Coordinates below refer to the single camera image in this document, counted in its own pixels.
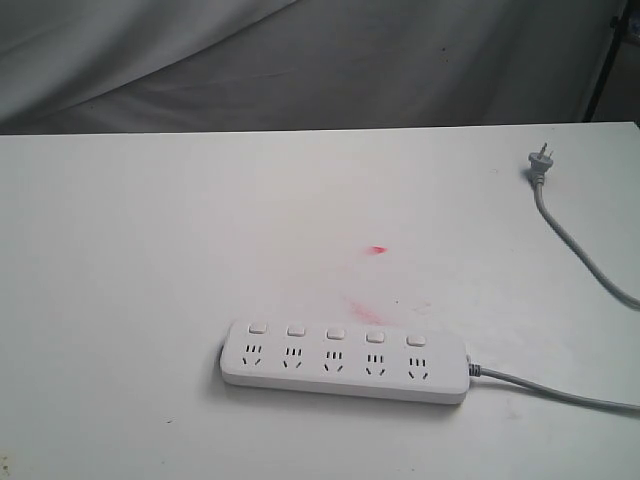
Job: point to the white five-outlet power strip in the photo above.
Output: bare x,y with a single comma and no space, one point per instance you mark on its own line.
379,362

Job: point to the grey backdrop cloth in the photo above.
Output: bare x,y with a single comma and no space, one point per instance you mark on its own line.
70,67

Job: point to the black tripod stand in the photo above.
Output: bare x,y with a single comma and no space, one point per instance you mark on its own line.
619,25

